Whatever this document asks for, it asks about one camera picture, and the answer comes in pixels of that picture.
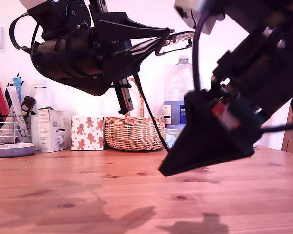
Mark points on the grey round dish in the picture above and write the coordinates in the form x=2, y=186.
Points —
x=13, y=151

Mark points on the black clip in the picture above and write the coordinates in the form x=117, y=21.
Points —
x=28, y=101

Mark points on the tall white bottle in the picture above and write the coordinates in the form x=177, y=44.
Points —
x=41, y=97

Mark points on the large clear water bottle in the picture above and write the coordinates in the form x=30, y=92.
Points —
x=175, y=97

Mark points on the white printed carton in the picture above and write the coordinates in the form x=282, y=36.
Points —
x=51, y=131

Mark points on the gingerbread print box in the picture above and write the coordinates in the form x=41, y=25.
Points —
x=77, y=141

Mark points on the black thin-framed glasses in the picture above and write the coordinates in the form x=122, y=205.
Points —
x=183, y=36

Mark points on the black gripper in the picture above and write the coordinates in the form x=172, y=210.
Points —
x=83, y=51

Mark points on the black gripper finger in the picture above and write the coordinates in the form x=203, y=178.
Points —
x=205, y=146

